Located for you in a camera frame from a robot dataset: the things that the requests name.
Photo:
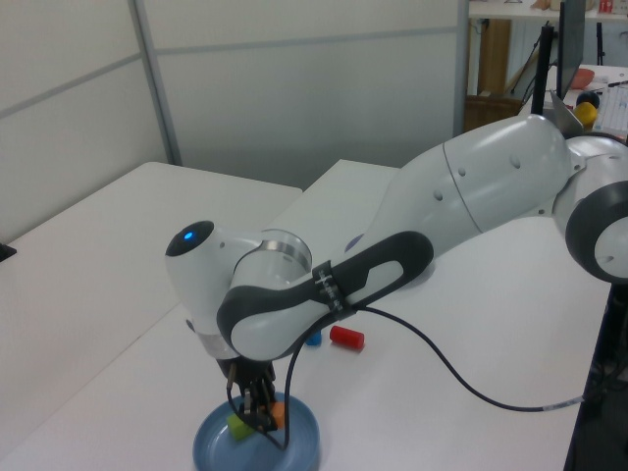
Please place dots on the black ball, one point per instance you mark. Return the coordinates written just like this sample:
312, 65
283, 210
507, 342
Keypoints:
591, 98

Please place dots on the blue cylinder block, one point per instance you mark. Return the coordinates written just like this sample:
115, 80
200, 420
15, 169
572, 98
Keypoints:
314, 339

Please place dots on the grey metal panel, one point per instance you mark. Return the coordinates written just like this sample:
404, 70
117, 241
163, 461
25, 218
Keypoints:
564, 115

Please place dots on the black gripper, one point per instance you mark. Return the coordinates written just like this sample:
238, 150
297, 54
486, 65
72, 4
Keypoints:
247, 373

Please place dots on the green rectangular block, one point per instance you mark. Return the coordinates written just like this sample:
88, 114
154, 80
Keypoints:
239, 429

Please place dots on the red can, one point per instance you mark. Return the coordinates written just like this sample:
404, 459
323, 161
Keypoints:
607, 6

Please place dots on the purple plate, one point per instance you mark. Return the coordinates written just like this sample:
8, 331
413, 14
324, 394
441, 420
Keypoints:
354, 244

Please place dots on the white spare table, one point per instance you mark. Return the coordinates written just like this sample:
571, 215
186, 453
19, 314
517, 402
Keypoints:
122, 245

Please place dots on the blue plate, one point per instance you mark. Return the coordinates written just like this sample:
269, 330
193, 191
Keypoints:
304, 441

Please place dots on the brown wooden box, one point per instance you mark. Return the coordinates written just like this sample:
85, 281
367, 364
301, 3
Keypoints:
486, 115

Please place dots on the black computer monitor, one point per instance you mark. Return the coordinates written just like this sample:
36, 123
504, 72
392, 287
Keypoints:
571, 44

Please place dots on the wooden cabinet door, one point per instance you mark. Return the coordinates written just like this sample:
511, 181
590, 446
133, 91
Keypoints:
493, 54

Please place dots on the yellow ball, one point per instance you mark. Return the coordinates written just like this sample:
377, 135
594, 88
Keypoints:
586, 115

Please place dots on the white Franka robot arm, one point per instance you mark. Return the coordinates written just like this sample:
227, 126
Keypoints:
490, 186

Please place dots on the orange bowl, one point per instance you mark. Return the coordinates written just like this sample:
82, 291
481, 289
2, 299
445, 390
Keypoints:
584, 78

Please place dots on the white wall shelf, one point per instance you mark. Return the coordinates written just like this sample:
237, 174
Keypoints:
515, 14

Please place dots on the red cylinder block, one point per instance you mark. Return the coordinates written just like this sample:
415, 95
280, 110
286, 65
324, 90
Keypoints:
346, 338

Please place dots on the thin black stand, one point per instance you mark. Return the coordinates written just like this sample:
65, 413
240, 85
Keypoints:
599, 44

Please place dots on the black monitor stand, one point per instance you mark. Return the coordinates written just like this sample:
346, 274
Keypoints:
542, 88

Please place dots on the orange rectangular block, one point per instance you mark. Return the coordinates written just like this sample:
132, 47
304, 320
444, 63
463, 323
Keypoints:
280, 417

